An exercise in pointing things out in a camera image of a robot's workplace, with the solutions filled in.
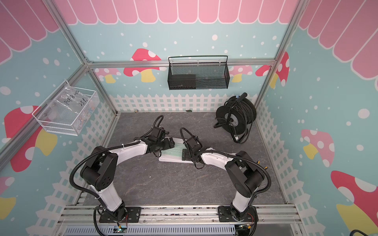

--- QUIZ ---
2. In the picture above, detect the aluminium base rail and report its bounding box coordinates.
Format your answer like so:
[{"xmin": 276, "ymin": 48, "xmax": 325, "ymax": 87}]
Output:
[{"xmin": 53, "ymin": 204, "xmax": 306, "ymax": 236}]

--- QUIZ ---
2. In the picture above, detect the black cable reel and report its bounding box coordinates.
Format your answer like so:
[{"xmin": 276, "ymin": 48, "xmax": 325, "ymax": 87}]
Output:
[{"xmin": 214, "ymin": 92, "xmax": 257, "ymax": 144}]

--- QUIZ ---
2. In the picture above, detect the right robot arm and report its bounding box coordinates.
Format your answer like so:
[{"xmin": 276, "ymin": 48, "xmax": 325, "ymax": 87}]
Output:
[{"xmin": 180, "ymin": 127, "xmax": 272, "ymax": 224}]

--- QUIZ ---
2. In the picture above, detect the yellow key keyboard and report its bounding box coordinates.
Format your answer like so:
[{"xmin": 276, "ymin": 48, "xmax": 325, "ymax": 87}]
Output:
[{"xmin": 158, "ymin": 155, "xmax": 193, "ymax": 164}]

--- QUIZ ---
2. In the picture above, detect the green key keyboard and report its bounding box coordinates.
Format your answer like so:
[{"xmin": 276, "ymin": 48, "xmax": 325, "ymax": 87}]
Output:
[{"xmin": 160, "ymin": 138, "xmax": 187, "ymax": 161}]

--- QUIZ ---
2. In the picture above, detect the black mesh wall basket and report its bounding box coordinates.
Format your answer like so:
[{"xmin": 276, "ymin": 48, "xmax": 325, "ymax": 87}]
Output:
[{"xmin": 168, "ymin": 55, "xmax": 230, "ymax": 90}]

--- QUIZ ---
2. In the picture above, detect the black box in basket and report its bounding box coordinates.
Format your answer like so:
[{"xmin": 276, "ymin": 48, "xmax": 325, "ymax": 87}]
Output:
[{"xmin": 168, "ymin": 74, "xmax": 196, "ymax": 90}]

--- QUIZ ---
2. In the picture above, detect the clear wire wall basket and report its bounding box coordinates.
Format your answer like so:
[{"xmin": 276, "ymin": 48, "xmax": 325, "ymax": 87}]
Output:
[{"xmin": 32, "ymin": 81, "xmax": 100, "ymax": 136}]

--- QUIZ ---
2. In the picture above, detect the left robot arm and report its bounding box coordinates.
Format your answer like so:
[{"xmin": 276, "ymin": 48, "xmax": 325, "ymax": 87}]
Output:
[{"xmin": 69, "ymin": 127, "xmax": 175, "ymax": 222}]

